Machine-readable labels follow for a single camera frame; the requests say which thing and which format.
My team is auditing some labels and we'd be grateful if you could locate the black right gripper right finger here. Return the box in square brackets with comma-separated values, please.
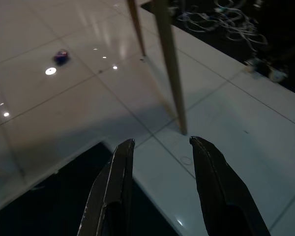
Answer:
[189, 136, 271, 236]

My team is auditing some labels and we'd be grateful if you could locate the thick wooden chair leg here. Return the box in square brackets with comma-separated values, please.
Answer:
[153, 0, 188, 136]

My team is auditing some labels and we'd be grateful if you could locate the dark blue crumpled trash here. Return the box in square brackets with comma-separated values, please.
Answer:
[53, 49, 71, 65]

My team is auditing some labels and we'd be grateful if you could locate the thin wooden chair leg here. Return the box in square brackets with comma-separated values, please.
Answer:
[126, 0, 148, 57]

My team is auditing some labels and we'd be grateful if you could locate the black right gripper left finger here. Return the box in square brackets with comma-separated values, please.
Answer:
[76, 138, 136, 236]

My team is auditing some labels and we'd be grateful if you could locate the black floor mat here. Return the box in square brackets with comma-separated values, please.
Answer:
[0, 142, 183, 236]

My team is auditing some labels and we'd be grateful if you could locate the tangle of white cables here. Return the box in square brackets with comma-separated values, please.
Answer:
[176, 0, 269, 48]

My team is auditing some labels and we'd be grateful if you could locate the white power adapter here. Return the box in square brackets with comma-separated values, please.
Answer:
[245, 58, 290, 83]

